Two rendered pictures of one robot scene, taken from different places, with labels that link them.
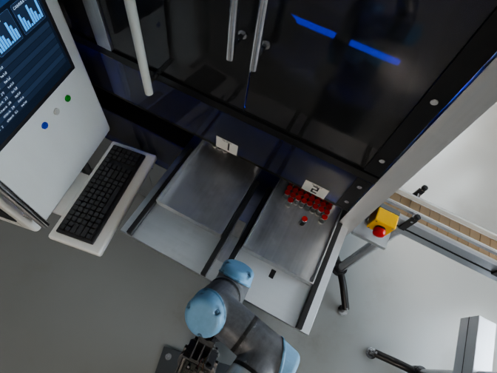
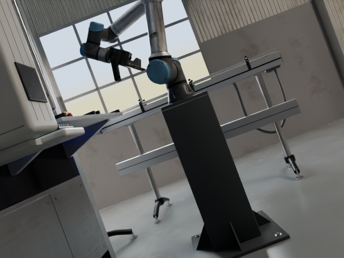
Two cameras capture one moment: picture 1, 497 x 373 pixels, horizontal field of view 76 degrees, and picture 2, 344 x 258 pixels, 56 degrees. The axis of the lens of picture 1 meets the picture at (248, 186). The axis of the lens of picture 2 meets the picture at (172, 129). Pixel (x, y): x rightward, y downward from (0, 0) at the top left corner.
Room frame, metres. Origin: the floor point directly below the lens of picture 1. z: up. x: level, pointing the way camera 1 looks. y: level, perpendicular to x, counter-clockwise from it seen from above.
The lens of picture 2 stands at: (-0.05, 1.74, 0.67)
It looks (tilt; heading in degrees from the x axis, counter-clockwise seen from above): 0 degrees down; 268
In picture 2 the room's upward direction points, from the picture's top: 21 degrees counter-clockwise
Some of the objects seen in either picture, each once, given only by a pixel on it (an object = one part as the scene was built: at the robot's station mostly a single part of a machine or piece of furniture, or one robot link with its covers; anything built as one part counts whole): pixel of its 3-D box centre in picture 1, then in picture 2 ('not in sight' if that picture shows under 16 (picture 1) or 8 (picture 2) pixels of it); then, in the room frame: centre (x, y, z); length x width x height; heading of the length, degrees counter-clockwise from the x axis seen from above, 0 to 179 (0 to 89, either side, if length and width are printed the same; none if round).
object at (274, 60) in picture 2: not in sight; (168, 98); (-0.21, -1.00, 0.92); 1.90 x 0.15 x 0.16; 165
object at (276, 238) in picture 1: (295, 224); not in sight; (0.48, -0.20, 0.90); 0.34 x 0.26 x 0.04; 165
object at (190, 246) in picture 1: (244, 221); (60, 131); (0.46, -0.01, 0.87); 0.70 x 0.48 x 0.02; 75
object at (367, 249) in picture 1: (364, 251); not in sight; (0.63, -0.64, 0.46); 0.09 x 0.09 x 0.77; 75
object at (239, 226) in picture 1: (231, 240); not in sight; (0.36, 0.01, 0.91); 0.14 x 0.03 x 0.06; 164
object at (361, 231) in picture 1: (373, 225); not in sight; (0.57, -0.49, 0.87); 0.14 x 0.13 x 0.02; 165
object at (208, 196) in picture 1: (213, 182); not in sight; (0.57, 0.13, 0.90); 0.34 x 0.26 x 0.04; 165
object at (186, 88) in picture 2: not in sight; (179, 92); (-0.22, 0.01, 0.84); 0.15 x 0.15 x 0.10
